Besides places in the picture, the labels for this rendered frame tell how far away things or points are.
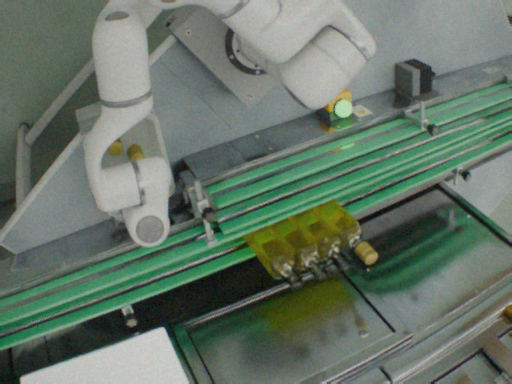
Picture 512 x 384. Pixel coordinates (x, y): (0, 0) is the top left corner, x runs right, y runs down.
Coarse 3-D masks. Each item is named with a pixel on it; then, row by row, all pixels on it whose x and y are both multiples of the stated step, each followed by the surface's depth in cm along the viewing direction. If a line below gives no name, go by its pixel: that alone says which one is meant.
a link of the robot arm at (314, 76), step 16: (320, 32) 78; (336, 32) 76; (304, 48) 79; (320, 48) 76; (336, 48) 76; (352, 48) 76; (272, 64) 86; (288, 64) 79; (304, 64) 77; (320, 64) 76; (336, 64) 76; (352, 64) 77; (288, 80) 78; (304, 80) 77; (320, 80) 77; (336, 80) 77; (304, 96) 78; (320, 96) 78
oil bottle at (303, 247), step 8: (272, 224) 117; (280, 224) 117; (288, 224) 116; (296, 224) 116; (280, 232) 115; (288, 232) 114; (296, 232) 114; (304, 232) 113; (288, 240) 112; (296, 240) 112; (304, 240) 111; (312, 240) 111; (296, 248) 109; (304, 248) 109; (312, 248) 109; (296, 256) 109; (304, 256) 108; (312, 256) 108; (296, 264) 110; (304, 264) 109
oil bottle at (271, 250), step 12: (264, 228) 116; (252, 240) 115; (264, 240) 112; (276, 240) 112; (264, 252) 109; (276, 252) 109; (288, 252) 108; (264, 264) 112; (276, 264) 106; (288, 264) 107; (276, 276) 108
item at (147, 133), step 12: (144, 120) 111; (156, 120) 105; (132, 132) 111; (144, 132) 113; (156, 132) 106; (84, 144) 100; (132, 144) 113; (144, 144) 114; (156, 144) 110; (108, 156) 111; (120, 156) 113
